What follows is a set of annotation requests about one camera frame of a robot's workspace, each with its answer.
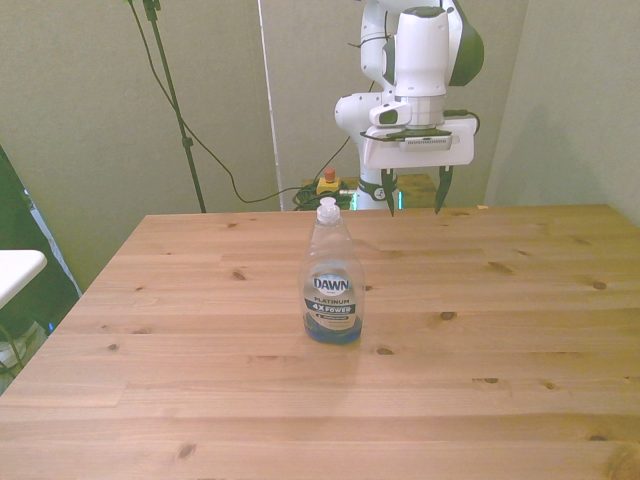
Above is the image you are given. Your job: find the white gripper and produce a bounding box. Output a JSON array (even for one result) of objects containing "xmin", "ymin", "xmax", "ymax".
[{"xmin": 361, "ymin": 116, "xmax": 477, "ymax": 218}]

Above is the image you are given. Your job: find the clear Dawn dish soap bottle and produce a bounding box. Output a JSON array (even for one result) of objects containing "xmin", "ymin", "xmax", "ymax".
[{"xmin": 299, "ymin": 196, "xmax": 365, "ymax": 346}]

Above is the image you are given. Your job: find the yellow emergency stop button box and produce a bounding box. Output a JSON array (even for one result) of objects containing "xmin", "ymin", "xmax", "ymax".
[{"xmin": 316, "ymin": 168, "xmax": 343, "ymax": 197}]

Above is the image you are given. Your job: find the white vertical pole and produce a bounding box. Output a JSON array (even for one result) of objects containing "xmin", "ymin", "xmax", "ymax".
[{"xmin": 256, "ymin": 0, "xmax": 285, "ymax": 211}]

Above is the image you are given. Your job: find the black leaning panel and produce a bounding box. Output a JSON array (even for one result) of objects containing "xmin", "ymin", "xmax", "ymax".
[{"xmin": 0, "ymin": 144, "xmax": 83, "ymax": 341}]

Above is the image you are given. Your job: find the white side table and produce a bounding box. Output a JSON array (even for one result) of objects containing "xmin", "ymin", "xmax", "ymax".
[{"xmin": 0, "ymin": 249, "xmax": 49, "ymax": 311}]

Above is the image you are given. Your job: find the black cable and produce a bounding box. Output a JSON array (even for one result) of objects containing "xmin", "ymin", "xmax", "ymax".
[{"xmin": 127, "ymin": 0, "xmax": 354, "ymax": 204}]

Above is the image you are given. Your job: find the black camera tripod stand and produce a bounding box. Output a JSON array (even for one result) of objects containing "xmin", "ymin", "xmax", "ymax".
[{"xmin": 119, "ymin": 0, "xmax": 208, "ymax": 214}]

